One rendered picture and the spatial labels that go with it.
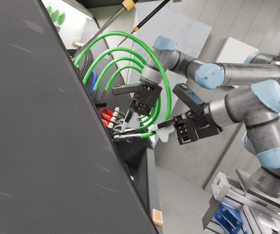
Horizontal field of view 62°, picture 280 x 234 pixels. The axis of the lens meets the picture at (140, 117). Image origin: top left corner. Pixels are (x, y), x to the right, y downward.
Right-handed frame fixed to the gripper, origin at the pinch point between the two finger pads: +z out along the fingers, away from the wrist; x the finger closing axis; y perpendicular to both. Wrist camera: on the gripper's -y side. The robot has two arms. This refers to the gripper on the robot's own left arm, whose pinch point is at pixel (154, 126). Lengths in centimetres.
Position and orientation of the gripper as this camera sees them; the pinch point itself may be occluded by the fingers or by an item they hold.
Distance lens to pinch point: 73.9
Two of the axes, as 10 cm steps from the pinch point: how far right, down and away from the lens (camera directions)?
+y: 3.5, 9.4, -0.4
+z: -7.1, 2.9, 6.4
